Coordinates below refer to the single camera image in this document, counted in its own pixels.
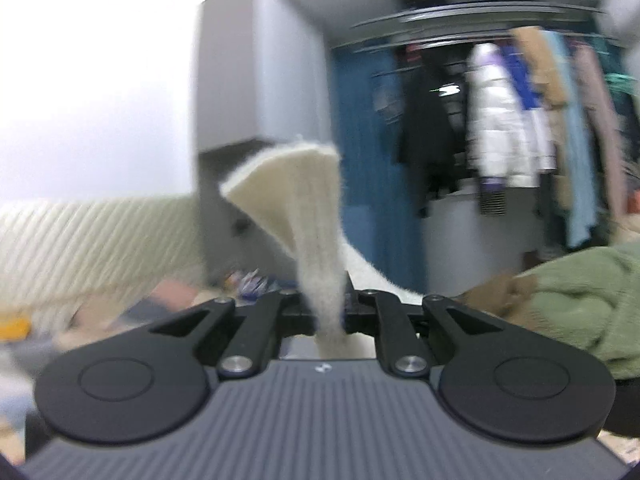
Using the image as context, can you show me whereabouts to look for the white fleece sweater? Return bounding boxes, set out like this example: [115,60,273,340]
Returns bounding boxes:
[219,141,427,362]

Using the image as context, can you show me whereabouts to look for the blue and white jacket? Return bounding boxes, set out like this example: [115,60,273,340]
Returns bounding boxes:
[502,42,543,111]

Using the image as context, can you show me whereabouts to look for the blue curtain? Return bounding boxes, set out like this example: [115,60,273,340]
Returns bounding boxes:
[329,47,428,297]

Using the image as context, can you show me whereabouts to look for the green fleece blanket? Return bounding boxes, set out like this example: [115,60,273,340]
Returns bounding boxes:
[515,242,640,382]

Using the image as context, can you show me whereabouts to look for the striped knit garment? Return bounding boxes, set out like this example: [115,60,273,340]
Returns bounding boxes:
[479,185,508,217]

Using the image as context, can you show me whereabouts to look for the light blue hanging cloth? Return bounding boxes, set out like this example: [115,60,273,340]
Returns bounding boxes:
[542,30,601,250]

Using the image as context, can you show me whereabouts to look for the green clothes hangers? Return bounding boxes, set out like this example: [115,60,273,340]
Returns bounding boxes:
[597,42,640,92]

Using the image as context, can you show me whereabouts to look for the metal clothes rack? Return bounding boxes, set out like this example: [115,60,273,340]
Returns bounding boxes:
[330,0,621,61]

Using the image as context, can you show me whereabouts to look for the white round cabinet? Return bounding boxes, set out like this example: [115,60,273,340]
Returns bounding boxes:
[426,184,547,297]

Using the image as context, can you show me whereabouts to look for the white puffer jacket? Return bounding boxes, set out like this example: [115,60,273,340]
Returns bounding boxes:
[466,42,557,192]

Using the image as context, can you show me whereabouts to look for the brown hoodie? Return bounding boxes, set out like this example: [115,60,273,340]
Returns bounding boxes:
[457,270,537,322]

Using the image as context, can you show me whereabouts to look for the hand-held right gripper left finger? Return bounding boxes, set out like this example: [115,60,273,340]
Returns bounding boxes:
[147,287,322,379]

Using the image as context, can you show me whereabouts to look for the yellow object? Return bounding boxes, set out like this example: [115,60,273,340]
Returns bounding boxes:
[0,312,32,342]

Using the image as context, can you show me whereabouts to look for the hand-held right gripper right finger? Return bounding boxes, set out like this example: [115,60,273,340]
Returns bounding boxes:
[342,287,506,378]

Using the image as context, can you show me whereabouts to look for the tan coat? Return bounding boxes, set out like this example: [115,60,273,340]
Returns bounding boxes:
[512,26,571,110]

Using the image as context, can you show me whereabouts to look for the cream quilted headboard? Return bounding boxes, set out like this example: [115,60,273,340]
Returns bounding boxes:
[0,194,203,313]

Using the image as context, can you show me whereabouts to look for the bedside clutter of small bottles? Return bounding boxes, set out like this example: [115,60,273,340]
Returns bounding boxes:
[220,267,281,298]

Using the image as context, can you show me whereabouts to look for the patchwork quilt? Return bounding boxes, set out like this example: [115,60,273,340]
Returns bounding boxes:
[0,275,301,441]

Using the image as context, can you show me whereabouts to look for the grey wardrobe cabinet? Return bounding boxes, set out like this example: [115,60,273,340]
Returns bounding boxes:
[196,0,332,283]

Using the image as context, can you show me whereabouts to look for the pink pants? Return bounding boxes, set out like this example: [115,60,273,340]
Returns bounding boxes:
[575,42,631,221]

